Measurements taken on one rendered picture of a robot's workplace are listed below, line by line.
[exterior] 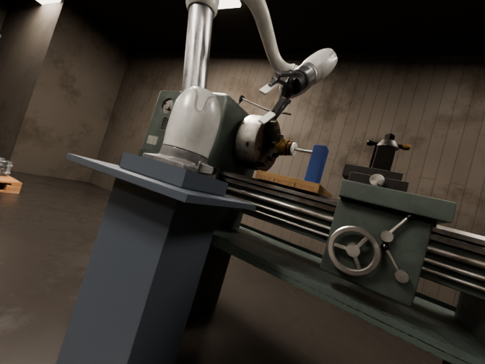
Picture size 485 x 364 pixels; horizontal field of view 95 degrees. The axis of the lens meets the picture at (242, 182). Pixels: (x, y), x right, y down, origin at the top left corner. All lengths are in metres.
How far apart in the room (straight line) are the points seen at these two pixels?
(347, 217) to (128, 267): 0.70
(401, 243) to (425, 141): 2.73
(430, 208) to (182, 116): 0.77
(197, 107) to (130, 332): 0.64
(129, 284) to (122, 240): 0.12
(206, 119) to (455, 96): 3.39
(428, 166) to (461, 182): 0.35
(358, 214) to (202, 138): 0.58
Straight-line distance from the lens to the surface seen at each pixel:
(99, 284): 0.81
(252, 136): 1.17
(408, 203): 0.83
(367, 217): 0.86
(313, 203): 0.99
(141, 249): 0.68
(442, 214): 0.84
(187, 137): 0.70
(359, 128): 3.46
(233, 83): 4.23
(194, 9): 1.13
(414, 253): 0.87
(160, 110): 1.55
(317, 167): 1.13
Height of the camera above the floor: 0.79
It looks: 2 degrees up
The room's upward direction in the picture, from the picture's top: 17 degrees clockwise
